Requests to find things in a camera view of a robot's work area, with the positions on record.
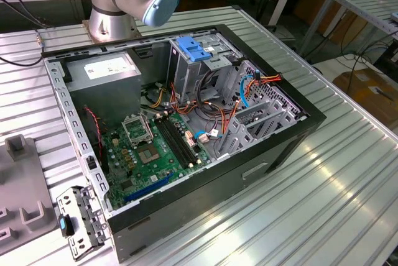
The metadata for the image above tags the blue data wire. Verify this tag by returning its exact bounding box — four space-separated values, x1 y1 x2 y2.
193 71 262 140

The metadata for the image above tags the orange power wire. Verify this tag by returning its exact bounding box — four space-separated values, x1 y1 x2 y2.
217 71 284 138

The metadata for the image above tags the grey metal disk bay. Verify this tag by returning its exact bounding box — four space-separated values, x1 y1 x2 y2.
214 59 308 160

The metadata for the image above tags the black RAM slot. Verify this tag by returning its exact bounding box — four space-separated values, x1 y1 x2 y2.
154 117 191 170
163 114 200 165

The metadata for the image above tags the grey metal drive cage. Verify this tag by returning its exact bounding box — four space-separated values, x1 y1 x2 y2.
166 31 246 105

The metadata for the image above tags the green motherboard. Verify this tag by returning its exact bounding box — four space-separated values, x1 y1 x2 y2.
101 112 215 211

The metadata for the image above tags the CPU socket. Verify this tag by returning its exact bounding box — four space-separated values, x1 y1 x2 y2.
136 144 162 166

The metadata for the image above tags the blue plastic drive latch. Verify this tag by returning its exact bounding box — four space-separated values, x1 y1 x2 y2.
175 36 213 63

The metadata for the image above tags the metal socket cover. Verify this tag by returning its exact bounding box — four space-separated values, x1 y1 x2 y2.
121 115 155 149

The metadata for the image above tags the blue expansion slot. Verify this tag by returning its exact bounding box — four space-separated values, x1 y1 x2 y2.
124 174 175 204

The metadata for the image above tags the black open PC case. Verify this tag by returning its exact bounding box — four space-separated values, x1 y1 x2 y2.
40 23 327 264

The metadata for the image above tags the grey power supply unit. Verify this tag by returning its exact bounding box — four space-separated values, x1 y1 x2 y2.
63 51 144 127

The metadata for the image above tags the black case fan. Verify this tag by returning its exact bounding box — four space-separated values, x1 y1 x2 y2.
83 107 109 173

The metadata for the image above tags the brown cardboard box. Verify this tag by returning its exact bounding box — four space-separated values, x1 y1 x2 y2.
332 66 398 127

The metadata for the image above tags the black latch blue tab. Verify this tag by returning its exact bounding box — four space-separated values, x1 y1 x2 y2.
57 213 75 237

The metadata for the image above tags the grey parts rack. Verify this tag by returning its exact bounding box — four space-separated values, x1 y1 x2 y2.
0 134 60 256

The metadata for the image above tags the metal slat side table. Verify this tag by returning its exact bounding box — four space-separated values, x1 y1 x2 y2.
298 0 398 58

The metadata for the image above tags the orange yellow wire bundle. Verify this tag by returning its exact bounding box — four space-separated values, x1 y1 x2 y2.
141 81 224 124

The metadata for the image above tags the black wire bundle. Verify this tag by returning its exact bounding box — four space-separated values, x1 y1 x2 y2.
195 68 226 121

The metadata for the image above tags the red black fan wire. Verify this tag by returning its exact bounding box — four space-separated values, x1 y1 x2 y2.
83 106 105 158

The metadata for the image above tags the hinged metal slot bracket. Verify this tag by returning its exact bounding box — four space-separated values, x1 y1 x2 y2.
55 185 113 262

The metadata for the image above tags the black cable grey plug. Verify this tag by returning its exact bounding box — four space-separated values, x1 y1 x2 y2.
0 0 50 67

